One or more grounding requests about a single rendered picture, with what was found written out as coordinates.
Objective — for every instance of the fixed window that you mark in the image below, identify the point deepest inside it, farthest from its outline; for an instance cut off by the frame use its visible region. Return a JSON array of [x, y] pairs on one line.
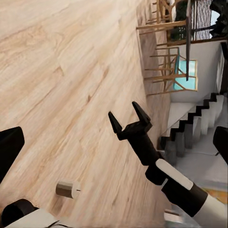
[[209, 21]]

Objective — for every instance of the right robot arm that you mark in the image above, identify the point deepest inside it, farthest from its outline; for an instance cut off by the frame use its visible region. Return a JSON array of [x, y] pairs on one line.
[[207, 211]]

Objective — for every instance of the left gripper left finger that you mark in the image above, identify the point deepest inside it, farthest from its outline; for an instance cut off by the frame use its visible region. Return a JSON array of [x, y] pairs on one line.
[[11, 142]]

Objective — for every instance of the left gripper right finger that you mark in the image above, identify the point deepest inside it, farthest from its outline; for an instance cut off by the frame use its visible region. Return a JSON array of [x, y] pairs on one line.
[[221, 141]]

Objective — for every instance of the breakfast table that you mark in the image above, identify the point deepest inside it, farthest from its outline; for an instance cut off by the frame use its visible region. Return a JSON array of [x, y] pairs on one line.
[[165, 24]]

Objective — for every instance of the standing mirror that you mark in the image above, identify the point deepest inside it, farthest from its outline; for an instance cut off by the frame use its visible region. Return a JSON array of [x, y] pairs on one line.
[[179, 217]]

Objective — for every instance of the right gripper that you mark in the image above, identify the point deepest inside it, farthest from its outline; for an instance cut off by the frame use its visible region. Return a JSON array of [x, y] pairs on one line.
[[137, 135]]

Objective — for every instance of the pillar candle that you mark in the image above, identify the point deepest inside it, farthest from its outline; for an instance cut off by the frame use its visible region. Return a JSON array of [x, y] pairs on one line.
[[68, 188]]

